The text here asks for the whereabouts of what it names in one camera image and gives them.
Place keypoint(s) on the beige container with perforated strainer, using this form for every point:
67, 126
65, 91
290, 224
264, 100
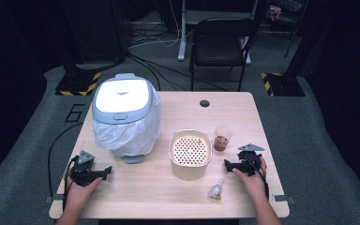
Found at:
190, 150

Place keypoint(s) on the black stand leg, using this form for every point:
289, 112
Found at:
293, 37

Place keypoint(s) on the black base plate, hazard stripes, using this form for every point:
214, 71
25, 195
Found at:
282, 85
78, 84

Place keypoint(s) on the black folding chair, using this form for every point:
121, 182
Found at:
220, 47

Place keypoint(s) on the white and grey pedal bin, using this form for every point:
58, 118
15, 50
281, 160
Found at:
122, 95

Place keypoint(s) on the red and white clutter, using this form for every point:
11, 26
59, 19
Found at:
275, 12

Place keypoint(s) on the person's left hand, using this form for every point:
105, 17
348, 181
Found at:
79, 193

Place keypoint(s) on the white plastic bin liner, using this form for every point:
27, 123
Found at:
128, 137

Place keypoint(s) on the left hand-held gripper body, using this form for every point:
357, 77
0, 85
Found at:
82, 173

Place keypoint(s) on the clear plastic wrapper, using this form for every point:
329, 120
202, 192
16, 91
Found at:
216, 189

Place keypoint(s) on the white metal desk frame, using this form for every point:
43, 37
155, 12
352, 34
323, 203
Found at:
182, 37

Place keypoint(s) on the clear plastic cup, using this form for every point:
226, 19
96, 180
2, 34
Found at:
222, 142

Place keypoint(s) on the person's right hand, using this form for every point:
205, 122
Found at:
253, 184

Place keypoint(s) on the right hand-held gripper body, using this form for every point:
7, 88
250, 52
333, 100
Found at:
248, 162

